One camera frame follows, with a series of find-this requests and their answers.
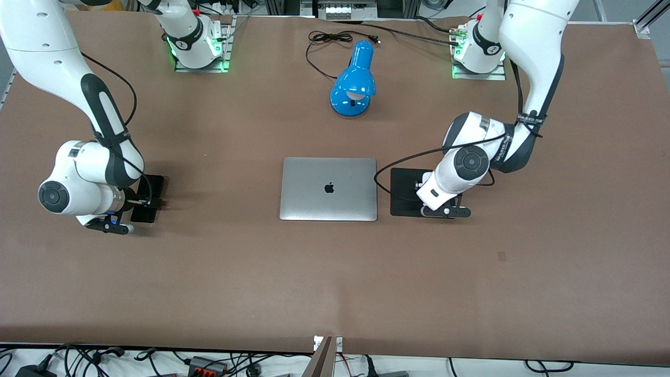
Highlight grey slanted post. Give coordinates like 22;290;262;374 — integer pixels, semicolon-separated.
301;338;336;377

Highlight black lamp power cord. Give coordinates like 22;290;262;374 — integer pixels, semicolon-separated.
305;30;381;80

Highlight grey connector box orange levers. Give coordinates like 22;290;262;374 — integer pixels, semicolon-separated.
187;356;229;377

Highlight blue desk lamp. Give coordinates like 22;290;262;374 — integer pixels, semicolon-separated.
330;40;376;117

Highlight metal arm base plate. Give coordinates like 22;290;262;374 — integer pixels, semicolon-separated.
174;16;232;73
451;24;507;81

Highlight black power adapter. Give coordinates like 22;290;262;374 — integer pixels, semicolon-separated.
15;364;57;377

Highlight black mouse pad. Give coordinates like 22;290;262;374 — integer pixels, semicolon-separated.
390;168;456;219

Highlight grey power strip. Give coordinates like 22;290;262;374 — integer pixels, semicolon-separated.
317;0;377;20

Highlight silver laptop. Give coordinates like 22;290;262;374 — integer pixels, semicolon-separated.
279;157;378;222

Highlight thick black cable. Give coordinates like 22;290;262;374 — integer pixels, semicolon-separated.
330;17;461;48

